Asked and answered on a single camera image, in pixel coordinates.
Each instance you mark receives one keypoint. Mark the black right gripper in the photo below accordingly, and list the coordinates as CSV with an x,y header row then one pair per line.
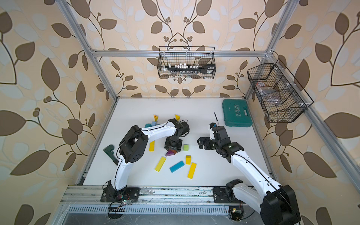
x,y
201,142

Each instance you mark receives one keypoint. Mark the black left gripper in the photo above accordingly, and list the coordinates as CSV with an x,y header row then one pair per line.
x,y
173,144

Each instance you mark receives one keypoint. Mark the light green cube block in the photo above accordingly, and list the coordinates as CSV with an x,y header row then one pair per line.
x,y
185,147

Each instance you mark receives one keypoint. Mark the yellow rectangular block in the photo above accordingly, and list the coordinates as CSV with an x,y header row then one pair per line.
x,y
192,170
152,146

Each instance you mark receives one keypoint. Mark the teal rectangular block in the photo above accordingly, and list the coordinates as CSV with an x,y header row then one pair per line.
x,y
177,166

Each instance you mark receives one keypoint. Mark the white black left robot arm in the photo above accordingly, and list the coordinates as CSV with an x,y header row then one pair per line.
x,y
132,147

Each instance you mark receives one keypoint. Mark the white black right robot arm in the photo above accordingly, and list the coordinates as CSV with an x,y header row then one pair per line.
x,y
276,204

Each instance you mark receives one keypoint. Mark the purple triangular prism block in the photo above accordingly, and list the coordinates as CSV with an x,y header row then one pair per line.
x,y
169,154

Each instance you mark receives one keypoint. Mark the yellow-green rectangular block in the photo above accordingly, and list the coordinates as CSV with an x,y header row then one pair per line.
x,y
160,164

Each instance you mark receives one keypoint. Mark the green plastic tool case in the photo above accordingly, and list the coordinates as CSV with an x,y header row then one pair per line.
x,y
236,113

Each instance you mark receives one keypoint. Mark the dark green pipe wrench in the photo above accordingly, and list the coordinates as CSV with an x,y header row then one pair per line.
x,y
109,151

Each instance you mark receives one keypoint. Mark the plastic bag in basket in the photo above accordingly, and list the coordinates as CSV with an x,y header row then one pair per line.
x,y
268,96

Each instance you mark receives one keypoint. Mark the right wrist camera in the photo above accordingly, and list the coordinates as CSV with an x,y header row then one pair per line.
x,y
212,132

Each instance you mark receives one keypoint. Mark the socket set rail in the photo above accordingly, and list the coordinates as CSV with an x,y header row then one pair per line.
x,y
206,69

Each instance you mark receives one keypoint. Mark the black wire basket right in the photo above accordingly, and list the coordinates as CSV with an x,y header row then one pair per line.
x,y
294,98

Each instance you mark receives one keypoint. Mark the black wire basket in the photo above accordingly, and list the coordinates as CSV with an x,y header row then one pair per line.
x,y
184,55
294,98

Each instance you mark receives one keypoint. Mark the black wire basket back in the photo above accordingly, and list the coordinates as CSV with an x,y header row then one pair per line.
x,y
184,55

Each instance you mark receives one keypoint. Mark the aluminium frame post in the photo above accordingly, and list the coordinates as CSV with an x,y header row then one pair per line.
x,y
268,54

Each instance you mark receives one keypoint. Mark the aluminium front rail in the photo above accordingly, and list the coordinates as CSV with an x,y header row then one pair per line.
x,y
147,195

